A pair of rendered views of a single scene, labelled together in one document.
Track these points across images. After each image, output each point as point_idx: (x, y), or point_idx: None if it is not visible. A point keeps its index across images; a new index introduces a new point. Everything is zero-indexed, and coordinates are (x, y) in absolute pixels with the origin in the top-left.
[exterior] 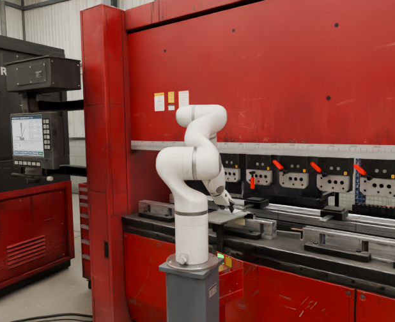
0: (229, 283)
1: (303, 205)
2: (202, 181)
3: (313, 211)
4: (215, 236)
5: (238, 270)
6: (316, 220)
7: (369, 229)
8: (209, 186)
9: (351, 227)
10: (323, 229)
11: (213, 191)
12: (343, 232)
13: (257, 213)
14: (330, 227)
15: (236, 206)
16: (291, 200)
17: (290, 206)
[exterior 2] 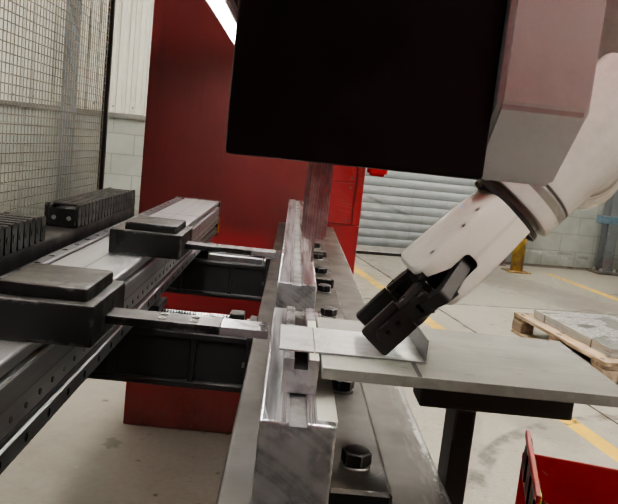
0: (591, 503)
1: (5, 258)
2: None
3: (96, 261)
4: (446, 495)
5: (551, 460)
6: (140, 282)
7: (171, 259)
8: None
9: (161, 270)
10: (290, 272)
11: (609, 198)
12: (291, 262)
13: (53, 372)
14: (148, 291)
15: None
16: None
17: None
